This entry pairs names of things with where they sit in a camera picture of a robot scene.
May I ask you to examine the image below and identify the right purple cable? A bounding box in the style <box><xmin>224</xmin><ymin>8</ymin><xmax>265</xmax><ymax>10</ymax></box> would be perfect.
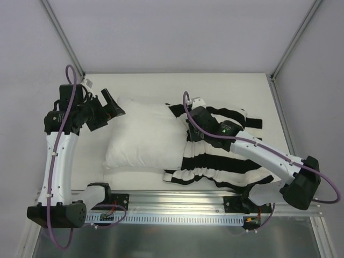
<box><xmin>182</xmin><ymin>90</ymin><xmax>341</xmax><ymax>232</ymax></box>

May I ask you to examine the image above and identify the left aluminium frame post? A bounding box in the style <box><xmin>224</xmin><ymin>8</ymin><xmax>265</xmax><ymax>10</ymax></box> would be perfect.
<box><xmin>39</xmin><ymin>0</ymin><xmax>85</xmax><ymax>79</ymax></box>

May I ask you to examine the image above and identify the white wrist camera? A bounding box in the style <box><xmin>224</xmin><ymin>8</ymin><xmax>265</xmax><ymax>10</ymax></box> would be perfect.
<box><xmin>81</xmin><ymin>78</ymin><xmax>93</xmax><ymax>93</ymax></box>
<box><xmin>187</xmin><ymin>97</ymin><xmax>206</xmax><ymax>110</ymax></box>

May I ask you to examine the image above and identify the right aluminium frame post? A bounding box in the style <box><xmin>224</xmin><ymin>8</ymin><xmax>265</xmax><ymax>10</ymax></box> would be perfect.
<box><xmin>270</xmin><ymin>0</ymin><xmax>324</xmax><ymax>81</ymax></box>

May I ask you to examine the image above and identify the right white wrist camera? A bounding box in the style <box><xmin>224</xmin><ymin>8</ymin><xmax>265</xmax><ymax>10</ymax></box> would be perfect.
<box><xmin>187</xmin><ymin>97</ymin><xmax>206</xmax><ymax>110</ymax></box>

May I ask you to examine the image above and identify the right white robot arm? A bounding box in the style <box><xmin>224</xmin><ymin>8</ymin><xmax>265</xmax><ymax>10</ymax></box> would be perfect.
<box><xmin>187</xmin><ymin>106</ymin><xmax>321</xmax><ymax>213</ymax></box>

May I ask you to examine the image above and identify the aluminium frame post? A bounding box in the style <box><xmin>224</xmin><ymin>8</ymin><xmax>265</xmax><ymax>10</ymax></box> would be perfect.
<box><xmin>270</xmin><ymin>0</ymin><xmax>324</xmax><ymax>81</ymax></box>
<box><xmin>39</xmin><ymin>0</ymin><xmax>85</xmax><ymax>79</ymax></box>

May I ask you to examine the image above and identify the purple cable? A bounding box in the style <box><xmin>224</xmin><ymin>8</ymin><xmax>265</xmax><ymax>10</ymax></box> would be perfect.
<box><xmin>45</xmin><ymin>64</ymin><xmax>127</xmax><ymax>250</ymax></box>
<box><xmin>182</xmin><ymin>90</ymin><xmax>341</xmax><ymax>232</ymax></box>

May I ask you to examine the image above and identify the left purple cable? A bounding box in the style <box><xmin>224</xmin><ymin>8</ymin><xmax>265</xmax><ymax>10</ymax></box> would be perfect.
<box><xmin>45</xmin><ymin>64</ymin><xmax>127</xmax><ymax>250</ymax></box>

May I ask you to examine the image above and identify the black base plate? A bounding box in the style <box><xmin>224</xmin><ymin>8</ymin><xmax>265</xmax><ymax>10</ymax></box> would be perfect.
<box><xmin>110</xmin><ymin>193</ymin><xmax>130</xmax><ymax>211</ymax></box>
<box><xmin>223</xmin><ymin>196</ymin><xmax>272</xmax><ymax>214</ymax></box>

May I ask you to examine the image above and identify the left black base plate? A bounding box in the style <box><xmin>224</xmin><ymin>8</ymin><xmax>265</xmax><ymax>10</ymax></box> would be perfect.
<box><xmin>110</xmin><ymin>193</ymin><xmax>130</xmax><ymax>211</ymax></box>

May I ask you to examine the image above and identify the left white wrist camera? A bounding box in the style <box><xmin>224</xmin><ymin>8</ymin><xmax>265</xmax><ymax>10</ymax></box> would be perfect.
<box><xmin>81</xmin><ymin>78</ymin><xmax>93</xmax><ymax>93</ymax></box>

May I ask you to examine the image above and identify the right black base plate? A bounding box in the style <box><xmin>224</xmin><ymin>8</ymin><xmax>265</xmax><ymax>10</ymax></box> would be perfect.
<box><xmin>223</xmin><ymin>196</ymin><xmax>272</xmax><ymax>214</ymax></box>

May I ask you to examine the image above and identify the white pillow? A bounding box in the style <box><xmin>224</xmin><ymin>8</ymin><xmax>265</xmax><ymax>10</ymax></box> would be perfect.
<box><xmin>104</xmin><ymin>97</ymin><xmax>187</xmax><ymax>170</ymax></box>

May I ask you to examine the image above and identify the aluminium mounting rail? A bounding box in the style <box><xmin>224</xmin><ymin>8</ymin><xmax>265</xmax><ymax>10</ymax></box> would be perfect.
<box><xmin>34</xmin><ymin>189</ymin><xmax>323</xmax><ymax>217</ymax></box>

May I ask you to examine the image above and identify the white slotted cable duct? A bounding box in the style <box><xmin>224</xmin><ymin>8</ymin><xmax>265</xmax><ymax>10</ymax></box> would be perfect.
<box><xmin>85</xmin><ymin>212</ymin><xmax>244</xmax><ymax>227</ymax></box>

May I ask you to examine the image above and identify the black white striped pillowcase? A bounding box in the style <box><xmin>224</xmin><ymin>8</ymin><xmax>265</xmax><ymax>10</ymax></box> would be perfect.
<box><xmin>162</xmin><ymin>106</ymin><xmax>274</xmax><ymax>192</ymax></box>

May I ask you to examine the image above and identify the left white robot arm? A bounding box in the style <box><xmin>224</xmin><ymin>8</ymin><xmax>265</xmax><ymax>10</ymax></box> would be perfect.
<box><xmin>27</xmin><ymin>84</ymin><xmax>125</xmax><ymax>228</ymax></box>

